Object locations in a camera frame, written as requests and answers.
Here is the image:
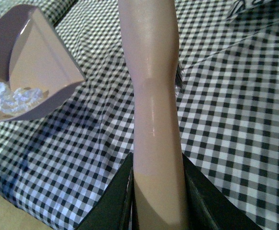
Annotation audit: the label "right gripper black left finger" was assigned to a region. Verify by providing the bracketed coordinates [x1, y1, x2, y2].
[77, 153, 134, 230]

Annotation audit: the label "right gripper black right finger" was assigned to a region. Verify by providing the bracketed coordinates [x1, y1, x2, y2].
[183, 155, 261, 230]

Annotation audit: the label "white paper trash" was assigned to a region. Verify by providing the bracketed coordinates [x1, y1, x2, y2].
[0, 82, 44, 116]

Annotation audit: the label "beige hand brush black bristles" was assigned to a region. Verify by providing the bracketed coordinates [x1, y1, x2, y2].
[118, 0, 190, 230]

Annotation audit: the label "beige plastic dustpan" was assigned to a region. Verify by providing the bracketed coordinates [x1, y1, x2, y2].
[0, 4, 84, 122]

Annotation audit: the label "black white checkered cloth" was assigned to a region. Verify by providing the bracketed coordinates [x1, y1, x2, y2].
[0, 0, 279, 230]

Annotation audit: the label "black white patterned cloth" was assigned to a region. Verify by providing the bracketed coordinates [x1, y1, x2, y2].
[227, 0, 279, 20]

